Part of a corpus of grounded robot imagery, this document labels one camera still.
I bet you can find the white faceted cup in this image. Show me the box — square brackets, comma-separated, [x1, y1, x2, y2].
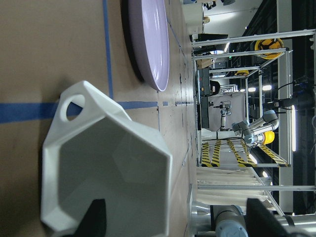
[40, 81, 172, 237]

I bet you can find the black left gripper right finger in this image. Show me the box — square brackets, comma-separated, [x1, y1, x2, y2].
[245, 198, 293, 237]

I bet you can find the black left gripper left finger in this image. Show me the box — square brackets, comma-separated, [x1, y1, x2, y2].
[67, 199, 107, 237]

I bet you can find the lilac round plate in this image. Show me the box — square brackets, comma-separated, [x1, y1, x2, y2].
[120, 0, 169, 91]

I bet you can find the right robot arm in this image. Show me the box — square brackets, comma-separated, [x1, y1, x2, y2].
[189, 198, 316, 237]

